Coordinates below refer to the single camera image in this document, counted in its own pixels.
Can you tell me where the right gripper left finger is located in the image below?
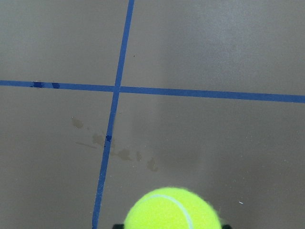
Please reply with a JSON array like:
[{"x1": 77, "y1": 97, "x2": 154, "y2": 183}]
[{"x1": 112, "y1": 224, "x2": 124, "y2": 229}]

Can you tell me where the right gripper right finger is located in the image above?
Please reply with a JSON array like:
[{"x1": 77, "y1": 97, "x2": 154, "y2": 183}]
[{"x1": 222, "y1": 224, "x2": 232, "y2": 229}]

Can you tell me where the yellow Roland Garros tennis ball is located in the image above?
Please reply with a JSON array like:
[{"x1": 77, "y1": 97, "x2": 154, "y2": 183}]
[{"x1": 124, "y1": 187, "x2": 222, "y2": 229}]

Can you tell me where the brown paper table cover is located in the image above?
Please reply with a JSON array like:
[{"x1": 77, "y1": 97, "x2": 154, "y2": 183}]
[{"x1": 0, "y1": 0, "x2": 305, "y2": 229}]

